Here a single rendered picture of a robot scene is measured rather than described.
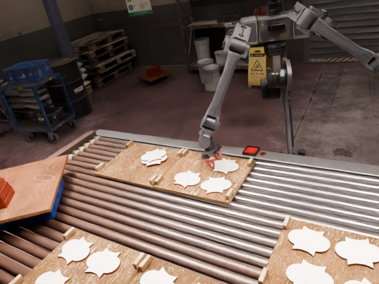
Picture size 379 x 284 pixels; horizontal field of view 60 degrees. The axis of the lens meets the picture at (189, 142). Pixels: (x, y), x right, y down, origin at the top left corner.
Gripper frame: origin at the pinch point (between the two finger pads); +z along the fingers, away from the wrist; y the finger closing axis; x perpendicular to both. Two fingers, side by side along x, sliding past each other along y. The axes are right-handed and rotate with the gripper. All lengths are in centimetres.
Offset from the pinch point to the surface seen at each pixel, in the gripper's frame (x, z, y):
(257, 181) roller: -22.3, 8.2, -4.2
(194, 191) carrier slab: 1.0, 0.9, -23.0
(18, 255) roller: 54, -9, -83
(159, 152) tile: 35.2, -8.7, 0.0
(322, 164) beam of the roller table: -47, 14, 17
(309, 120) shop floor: 25, 95, 242
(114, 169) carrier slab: 54, -10, -19
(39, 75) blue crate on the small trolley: 319, -63, 135
